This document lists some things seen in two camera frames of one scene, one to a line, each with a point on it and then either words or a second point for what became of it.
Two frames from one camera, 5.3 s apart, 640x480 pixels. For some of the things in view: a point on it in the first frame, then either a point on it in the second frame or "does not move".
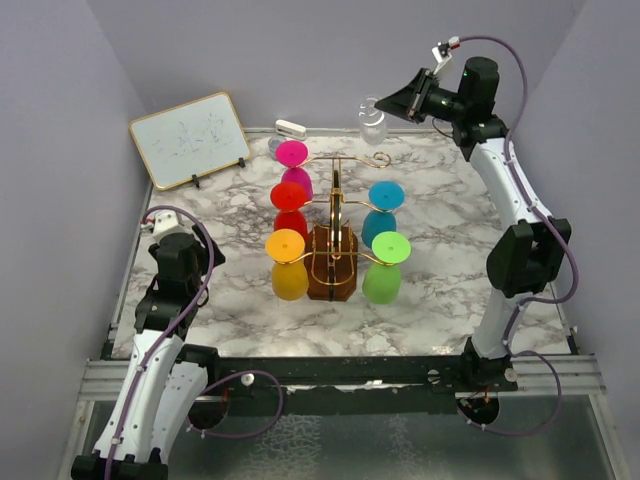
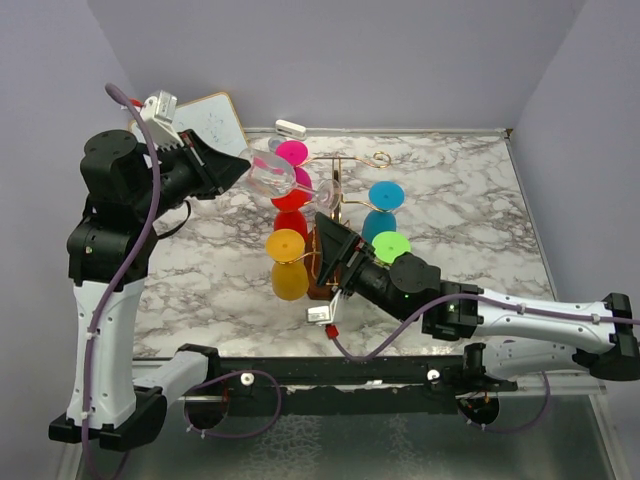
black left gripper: (201, 236) to (216, 171)
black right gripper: (408, 102) to (336, 241)
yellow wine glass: (290, 271) does not move
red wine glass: (288, 197) does not move
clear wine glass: (372, 123) to (269, 174)
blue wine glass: (387, 196) does not move
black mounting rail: (373, 385) does not move
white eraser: (289, 129) does not move
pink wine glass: (293, 154) does not move
